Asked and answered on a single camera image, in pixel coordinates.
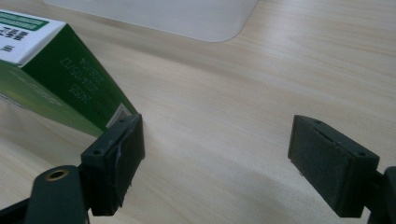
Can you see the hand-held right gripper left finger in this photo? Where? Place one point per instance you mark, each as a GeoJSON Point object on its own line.
{"type": "Point", "coordinates": [115, 161]}

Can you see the translucent white plastic mat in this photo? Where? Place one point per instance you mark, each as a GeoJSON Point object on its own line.
{"type": "Point", "coordinates": [168, 17]}

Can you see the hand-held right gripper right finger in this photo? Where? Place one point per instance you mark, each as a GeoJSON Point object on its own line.
{"type": "Point", "coordinates": [330, 168]}

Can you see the green and white carton box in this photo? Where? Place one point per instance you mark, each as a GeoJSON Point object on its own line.
{"type": "Point", "coordinates": [68, 77]}

